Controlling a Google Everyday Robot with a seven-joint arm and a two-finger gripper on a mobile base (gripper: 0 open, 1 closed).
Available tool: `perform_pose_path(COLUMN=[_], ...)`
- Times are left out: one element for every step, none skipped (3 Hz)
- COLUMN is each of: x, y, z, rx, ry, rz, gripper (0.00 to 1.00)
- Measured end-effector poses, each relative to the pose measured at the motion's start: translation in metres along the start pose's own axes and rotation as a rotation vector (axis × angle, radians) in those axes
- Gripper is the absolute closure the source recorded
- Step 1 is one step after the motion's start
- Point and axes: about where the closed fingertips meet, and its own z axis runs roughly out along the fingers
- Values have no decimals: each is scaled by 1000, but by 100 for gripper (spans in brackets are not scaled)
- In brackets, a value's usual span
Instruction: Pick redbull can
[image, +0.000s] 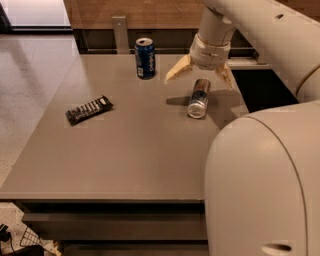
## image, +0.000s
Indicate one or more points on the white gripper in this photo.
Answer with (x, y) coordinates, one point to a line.
(210, 54)

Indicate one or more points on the silver blue redbull can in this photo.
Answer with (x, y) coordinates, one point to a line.
(197, 106)

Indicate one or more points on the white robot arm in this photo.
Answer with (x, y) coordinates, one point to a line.
(262, 176)

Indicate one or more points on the blue pepsi can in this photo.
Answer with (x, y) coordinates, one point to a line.
(145, 58)

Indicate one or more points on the white side shelf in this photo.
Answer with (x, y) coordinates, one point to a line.
(246, 64)

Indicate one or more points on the black snack bar wrapper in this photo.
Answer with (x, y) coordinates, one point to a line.
(88, 110)

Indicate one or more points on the grey drawer cabinet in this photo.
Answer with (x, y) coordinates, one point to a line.
(145, 156)

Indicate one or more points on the upper grey drawer front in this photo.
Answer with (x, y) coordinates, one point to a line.
(116, 227)

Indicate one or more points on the grey drawer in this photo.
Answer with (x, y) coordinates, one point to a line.
(137, 250)
(116, 227)

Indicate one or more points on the lower grey drawer front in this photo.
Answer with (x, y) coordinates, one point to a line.
(137, 250)

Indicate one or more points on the left metal bracket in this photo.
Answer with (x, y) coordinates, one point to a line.
(119, 24)

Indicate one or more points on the black wire basket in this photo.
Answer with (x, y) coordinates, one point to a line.
(30, 243)

